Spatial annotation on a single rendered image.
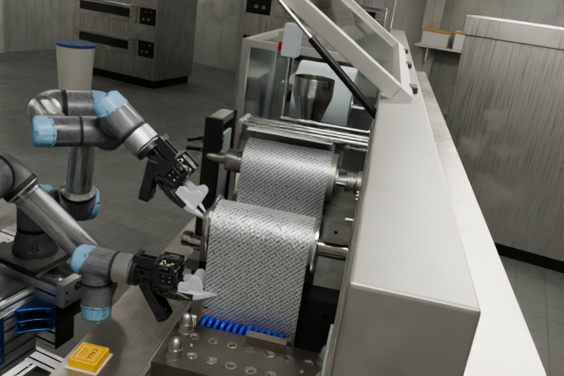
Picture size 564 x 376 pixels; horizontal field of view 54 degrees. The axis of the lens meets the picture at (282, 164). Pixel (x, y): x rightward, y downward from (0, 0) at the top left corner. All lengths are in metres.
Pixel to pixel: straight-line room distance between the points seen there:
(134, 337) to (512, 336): 1.04
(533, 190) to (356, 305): 4.27
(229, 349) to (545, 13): 9.26
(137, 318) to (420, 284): 1.32
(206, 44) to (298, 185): 10.47
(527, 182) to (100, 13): 6.93
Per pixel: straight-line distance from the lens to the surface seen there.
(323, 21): 1.01
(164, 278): 1.38
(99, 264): 1.43
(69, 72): 8.28
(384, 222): 0.46
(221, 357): 1.31
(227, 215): 1.31
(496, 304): 0.86
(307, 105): 1.92
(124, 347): 1.54
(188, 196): 1.33
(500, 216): 4.69
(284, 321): 1.37
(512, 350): 0.77
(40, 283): 2.11
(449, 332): 0.37
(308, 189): 1.47
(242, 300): 1.37
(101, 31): 9.45
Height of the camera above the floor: 1.83
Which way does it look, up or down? 18 degrees down
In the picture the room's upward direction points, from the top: 8 degrees clockwise
